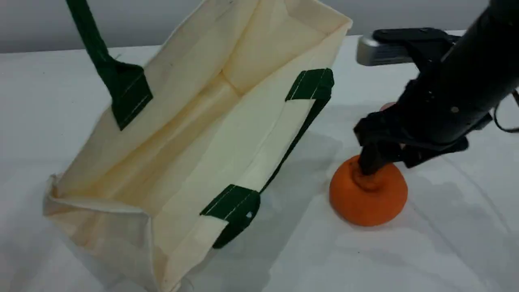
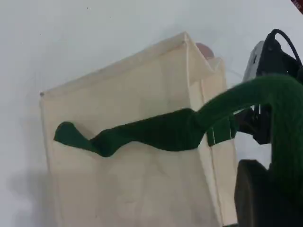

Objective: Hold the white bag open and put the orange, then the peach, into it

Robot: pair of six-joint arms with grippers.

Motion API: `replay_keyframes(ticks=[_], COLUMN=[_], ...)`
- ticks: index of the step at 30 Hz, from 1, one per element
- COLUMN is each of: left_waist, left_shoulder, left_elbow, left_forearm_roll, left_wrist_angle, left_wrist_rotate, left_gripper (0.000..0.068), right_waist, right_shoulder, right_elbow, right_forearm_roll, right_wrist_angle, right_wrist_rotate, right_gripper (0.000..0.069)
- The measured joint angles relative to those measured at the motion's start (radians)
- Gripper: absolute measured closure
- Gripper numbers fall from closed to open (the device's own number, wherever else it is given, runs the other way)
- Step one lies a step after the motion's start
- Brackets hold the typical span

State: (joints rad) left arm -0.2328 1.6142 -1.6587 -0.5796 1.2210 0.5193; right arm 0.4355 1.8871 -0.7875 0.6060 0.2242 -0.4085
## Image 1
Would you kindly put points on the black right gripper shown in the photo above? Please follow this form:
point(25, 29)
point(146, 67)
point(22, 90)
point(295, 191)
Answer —
point(425, 117)

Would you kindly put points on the pink toy peach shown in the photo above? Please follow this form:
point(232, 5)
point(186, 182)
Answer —
point(387, 106)

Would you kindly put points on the orange toy fruit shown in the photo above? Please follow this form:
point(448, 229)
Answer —
point(365, 202)

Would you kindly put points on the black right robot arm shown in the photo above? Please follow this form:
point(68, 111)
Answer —
point(486, 56)

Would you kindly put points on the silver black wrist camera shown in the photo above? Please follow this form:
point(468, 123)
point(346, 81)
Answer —
point(389, 50)

